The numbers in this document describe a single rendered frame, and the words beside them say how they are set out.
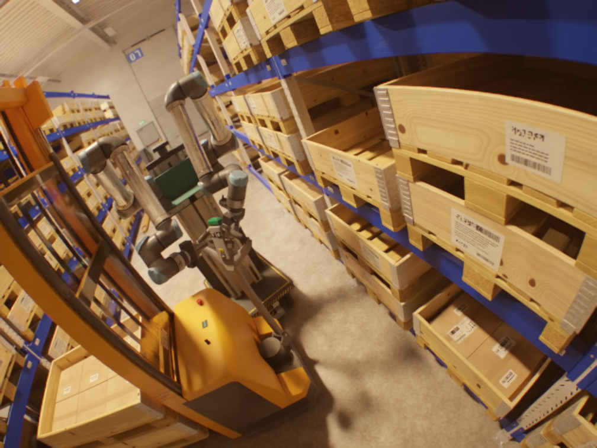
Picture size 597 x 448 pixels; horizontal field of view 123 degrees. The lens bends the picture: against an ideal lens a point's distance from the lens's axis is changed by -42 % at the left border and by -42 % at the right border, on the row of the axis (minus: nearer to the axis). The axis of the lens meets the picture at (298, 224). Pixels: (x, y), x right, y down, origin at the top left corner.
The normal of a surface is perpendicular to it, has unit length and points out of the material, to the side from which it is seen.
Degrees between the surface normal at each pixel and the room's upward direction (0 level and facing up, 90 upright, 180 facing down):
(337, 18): 90
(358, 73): 90
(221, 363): 14
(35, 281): 90
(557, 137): 90
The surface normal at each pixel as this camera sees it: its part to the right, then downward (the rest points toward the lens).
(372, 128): 0.40, 0.40
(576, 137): -0.86, 0.49
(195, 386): -0.34, -0.78
